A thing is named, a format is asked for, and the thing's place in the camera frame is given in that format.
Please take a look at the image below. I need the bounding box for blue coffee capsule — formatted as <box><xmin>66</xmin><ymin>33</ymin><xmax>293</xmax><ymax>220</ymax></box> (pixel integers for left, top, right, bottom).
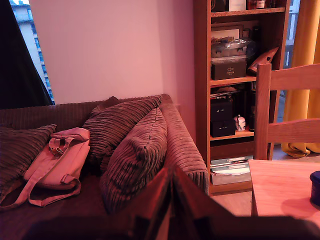
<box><xmin>309</xmin><ymin>170</ymin><xmax>320</xmax><ymax>207</ymax></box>

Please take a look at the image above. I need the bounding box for grey storage box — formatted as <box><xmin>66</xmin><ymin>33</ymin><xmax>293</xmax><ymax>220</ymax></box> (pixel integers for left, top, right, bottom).
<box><xmin>211</xmin><ymin>171</ymin><xmax>252</xmax><ymax>186</ymax></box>

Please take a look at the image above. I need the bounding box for black drawer box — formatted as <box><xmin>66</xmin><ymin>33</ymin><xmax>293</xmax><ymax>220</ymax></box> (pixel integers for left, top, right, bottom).
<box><xmin>210</xmin><ymin>99</ymin><xmax>234</xmax><ymax>123</ymax></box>
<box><xmin>210</xmin><ymin>119</ymin><xmax>236</xmax><ymax>138</ymax></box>

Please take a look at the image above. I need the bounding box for white helmet figure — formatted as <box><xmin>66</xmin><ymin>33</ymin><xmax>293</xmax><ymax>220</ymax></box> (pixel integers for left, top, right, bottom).
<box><xmin>233</xmin><ymin>114</ymin><xmax>247</xmax><ymax>132</ymax></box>

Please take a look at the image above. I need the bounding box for pink canvas bag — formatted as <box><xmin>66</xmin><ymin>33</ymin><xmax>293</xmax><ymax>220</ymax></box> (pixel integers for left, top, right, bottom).
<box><xmin>0</xmin><ymin>127</ymin><xmax>91</xmax><ymax>212</ymax></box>

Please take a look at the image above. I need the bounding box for tall dark bottle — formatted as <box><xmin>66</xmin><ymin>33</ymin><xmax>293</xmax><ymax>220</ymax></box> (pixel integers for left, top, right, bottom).
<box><xmin>248</xmin><ymin>82</ymin><xmax>257</xmax><ymax>133</ymax></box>

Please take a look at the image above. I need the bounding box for wooden bookshelf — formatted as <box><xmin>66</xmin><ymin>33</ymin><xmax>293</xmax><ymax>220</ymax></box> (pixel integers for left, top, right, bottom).
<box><xmin>193</xmin><ymin>0</ymin><xmax>291</xmax><ymax>196</ymax></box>

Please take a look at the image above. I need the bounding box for wooden chair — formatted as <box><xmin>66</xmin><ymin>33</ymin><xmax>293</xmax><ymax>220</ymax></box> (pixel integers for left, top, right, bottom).
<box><xmin>253</xmin><ymin>63</ymin><xmax>320</xmax><ymax>161</ymax></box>

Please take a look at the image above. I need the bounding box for black gift box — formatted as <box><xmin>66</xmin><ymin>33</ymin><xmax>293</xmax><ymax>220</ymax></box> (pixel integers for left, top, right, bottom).
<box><xmin>211</xmin><ymin>60</ymin><xmax>248</xmax><ymax>81</ymax></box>

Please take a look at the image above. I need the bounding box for clear plastic storage box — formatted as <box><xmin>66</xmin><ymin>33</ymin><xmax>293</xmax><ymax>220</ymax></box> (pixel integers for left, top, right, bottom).
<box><xmin>210</xmin><ymin>37</ymin><xmax>251</xmax><ymax>59</ymax></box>

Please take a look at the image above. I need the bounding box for copper foil pouch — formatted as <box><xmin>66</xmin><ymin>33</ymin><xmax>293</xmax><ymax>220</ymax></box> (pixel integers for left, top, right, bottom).
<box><xmin>246</xmin><ymin>46</ymin><xmax>280</xmax><ymax>77</ymax></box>

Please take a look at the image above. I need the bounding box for dark wine bottle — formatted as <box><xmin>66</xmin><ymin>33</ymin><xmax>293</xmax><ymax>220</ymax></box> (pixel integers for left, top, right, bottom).
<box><xmin>249</xmin><ymin>26</ymin><xmax>262</xmax><ymax>67</ymax></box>

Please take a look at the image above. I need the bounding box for black drape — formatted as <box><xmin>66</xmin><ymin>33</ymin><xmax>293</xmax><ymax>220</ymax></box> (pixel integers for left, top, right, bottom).
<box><xmin>0</xmin><ymin>0</ymin><xmax>55</xmax><ymax>110</ymax></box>

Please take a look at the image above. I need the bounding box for orange curtain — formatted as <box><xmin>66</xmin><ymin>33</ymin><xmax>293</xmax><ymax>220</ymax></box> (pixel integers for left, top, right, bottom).
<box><xmin>281</xmin><ymin>0</ymin><xmax>320</xmax><ymax>158</ymax></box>

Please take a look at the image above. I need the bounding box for dark spiral pattern box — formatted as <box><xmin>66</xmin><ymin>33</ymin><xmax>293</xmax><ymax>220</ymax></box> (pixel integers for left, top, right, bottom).
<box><xmin>211</xmin><ymin>0</ymin><xmax>227</xmax><ymax>13</ymax></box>

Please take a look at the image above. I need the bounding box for white and blue box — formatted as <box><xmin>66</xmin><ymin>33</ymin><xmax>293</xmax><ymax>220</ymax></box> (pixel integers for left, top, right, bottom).
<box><xmin>228</xmin><ymin>0</ymin><xmax>247</xmax><ymax>12</ymax></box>

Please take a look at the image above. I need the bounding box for brown corduroy cushion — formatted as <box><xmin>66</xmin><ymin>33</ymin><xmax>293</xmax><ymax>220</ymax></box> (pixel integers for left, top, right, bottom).
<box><xmin>99</xmin><ymin>107</ymin><xmax>168</xmax><ymax>215</ymax></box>
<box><xmin>82</xmin><ymin>95</ymin><xmax>163</xmax><ymax>173</ymax></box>
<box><xmin>0</xmin><ymin>124</ymin><xmax>58</xmax><ymax>204</ymax></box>

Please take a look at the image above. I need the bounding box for brown corduroy sofa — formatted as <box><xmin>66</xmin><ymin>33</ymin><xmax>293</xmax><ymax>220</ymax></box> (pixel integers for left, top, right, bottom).
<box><xmin>0</xmin><ymin>93</ymin><xmax>210</xmax><ymax>240</ymax></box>

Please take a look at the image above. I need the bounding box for dark picture frame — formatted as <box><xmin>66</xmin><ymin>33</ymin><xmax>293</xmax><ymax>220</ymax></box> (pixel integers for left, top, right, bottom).
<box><xmin>211</xmin><ymin>24</ymin><xmax>245</xmax><ymax>41</ymax></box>

